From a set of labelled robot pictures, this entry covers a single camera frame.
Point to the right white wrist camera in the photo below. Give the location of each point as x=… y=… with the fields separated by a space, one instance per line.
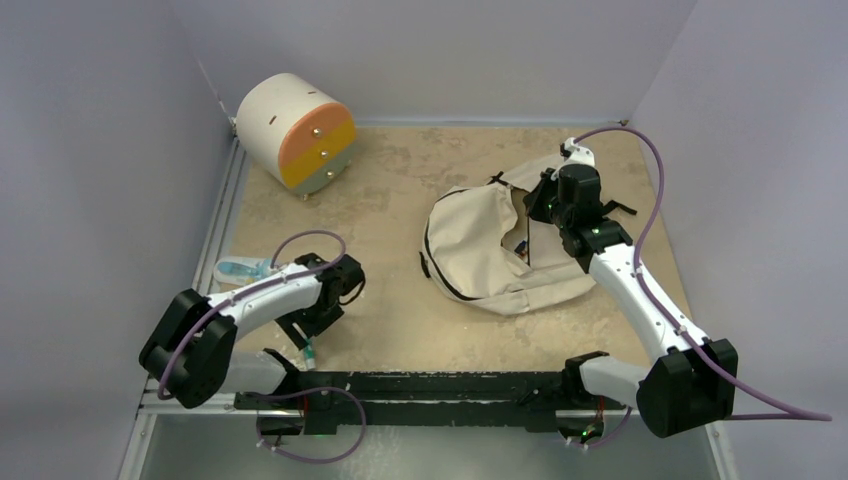
x=574 y=153

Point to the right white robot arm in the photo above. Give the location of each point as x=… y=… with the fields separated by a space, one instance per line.
x=690 y=381

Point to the beige canvas backpack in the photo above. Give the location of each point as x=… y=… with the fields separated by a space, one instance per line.
x=469 y=241

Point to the green white glue stick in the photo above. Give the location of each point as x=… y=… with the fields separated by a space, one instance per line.
x=308 y=354

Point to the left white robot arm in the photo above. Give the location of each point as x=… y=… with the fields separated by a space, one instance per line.
x=191 y=351

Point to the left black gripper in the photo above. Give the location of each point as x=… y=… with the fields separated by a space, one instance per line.
x=289 y=320

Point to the light blue packaged item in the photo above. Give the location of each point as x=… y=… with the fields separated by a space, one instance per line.
x=242 y=271

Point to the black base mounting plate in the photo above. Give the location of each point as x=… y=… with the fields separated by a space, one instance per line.
x=536 y=401

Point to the round white drawer cabinet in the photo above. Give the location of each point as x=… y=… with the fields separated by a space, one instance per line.
x=303 y=137

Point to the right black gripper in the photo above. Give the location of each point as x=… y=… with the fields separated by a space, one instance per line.
x=532 y=200

